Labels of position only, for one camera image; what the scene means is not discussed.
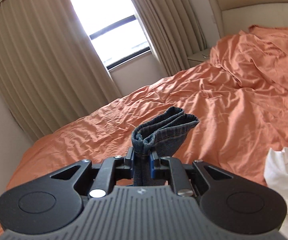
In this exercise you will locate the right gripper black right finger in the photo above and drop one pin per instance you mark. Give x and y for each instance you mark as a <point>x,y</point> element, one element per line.
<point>231,202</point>

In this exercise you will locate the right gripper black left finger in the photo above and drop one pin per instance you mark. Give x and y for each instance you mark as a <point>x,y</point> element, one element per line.
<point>81,199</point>

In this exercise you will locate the blue denim pants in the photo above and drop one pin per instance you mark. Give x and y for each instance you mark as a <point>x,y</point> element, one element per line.
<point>164,135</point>

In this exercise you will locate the orange bed sheet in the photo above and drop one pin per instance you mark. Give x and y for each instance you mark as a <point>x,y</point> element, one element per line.
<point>240,96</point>

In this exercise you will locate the beige curtain left of window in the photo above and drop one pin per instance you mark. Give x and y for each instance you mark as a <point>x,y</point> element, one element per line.
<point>50,73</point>

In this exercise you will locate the beige curtain of window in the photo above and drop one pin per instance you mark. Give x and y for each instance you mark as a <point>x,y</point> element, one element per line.
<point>173,32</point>
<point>50,73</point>

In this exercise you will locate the white nightstand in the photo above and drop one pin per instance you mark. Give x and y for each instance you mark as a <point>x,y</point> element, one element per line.
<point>199,57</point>

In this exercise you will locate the beige padded headboard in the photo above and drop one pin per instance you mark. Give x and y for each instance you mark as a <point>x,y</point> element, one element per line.
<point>231,16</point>

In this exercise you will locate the beige curtain right of window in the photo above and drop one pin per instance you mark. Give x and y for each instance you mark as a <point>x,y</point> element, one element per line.
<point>173,32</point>

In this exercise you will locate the window with dark frame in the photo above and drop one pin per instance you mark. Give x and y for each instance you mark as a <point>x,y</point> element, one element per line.
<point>113,29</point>

